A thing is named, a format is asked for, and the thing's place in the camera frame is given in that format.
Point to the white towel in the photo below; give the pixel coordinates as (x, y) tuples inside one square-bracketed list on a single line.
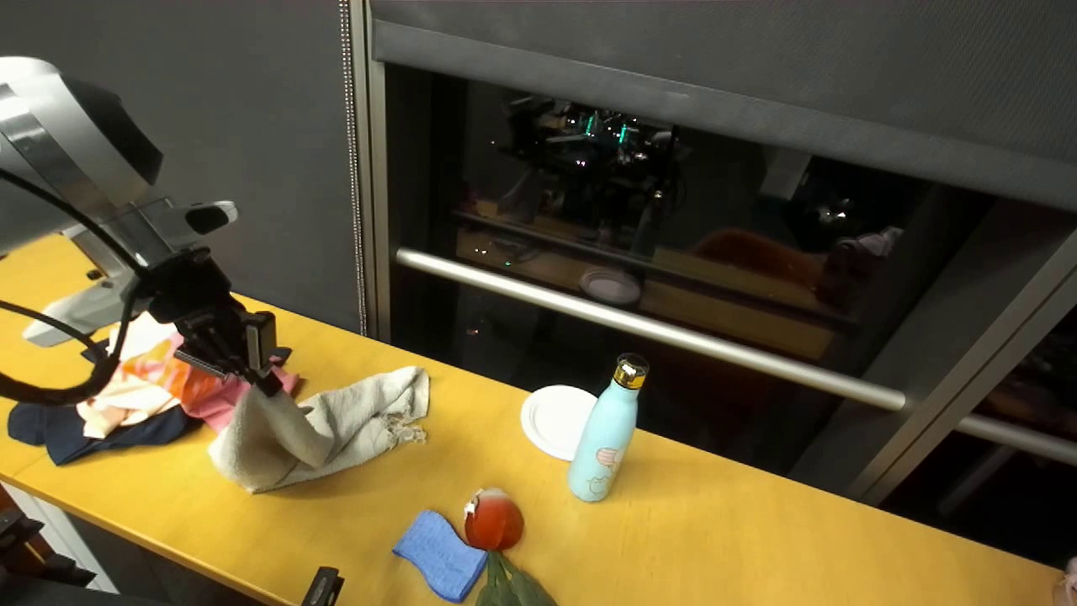
[(324, 433)]

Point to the pink cloth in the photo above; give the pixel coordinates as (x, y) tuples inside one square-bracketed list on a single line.
[(207, 397)]

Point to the light blue bottle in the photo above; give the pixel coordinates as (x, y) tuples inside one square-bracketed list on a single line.
[(603, 437)]

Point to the long metal handrail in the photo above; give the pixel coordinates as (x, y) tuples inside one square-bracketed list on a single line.
[(652, 324)]

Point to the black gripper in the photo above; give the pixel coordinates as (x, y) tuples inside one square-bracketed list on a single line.
[(204, 306)]

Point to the grey window frame post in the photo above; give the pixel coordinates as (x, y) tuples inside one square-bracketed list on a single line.
[(363, 168)]

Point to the blue sponge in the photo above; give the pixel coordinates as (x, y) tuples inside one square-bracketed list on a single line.
[(439, 555)]

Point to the short metal handrail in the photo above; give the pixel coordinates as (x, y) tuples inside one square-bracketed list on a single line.
[(1014, 437)]

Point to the green leaf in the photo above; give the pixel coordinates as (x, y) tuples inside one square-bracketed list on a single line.
[(510, 588)]

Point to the slanted grey window frame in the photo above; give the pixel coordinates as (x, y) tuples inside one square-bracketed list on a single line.
[(944, 380)]

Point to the white round plate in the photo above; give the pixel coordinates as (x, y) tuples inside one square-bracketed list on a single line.
[(552, 426)]

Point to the grey roller blind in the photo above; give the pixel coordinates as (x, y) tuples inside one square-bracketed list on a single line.
[(727, 77)]

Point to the navy cloth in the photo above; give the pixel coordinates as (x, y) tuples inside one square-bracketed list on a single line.
[(67, 433)]

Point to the white and orange cloth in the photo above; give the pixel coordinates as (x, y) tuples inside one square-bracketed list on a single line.
[(118, 390)]

